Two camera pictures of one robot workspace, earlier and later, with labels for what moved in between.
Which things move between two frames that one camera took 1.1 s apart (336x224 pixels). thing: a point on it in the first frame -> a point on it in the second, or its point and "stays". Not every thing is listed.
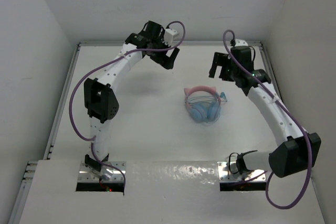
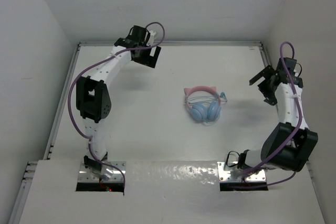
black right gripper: x=221 y=59 -> x=270 y=96
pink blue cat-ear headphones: x=203 y=103 stays
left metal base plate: x=108 y=173 stays
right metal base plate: x=228 y=172 stays
